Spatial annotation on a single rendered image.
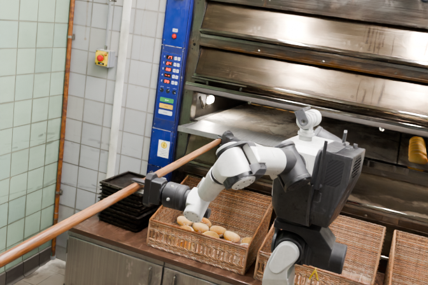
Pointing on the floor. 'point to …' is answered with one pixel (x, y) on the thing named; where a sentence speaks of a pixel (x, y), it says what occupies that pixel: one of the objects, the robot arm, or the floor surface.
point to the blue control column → (180, 6)
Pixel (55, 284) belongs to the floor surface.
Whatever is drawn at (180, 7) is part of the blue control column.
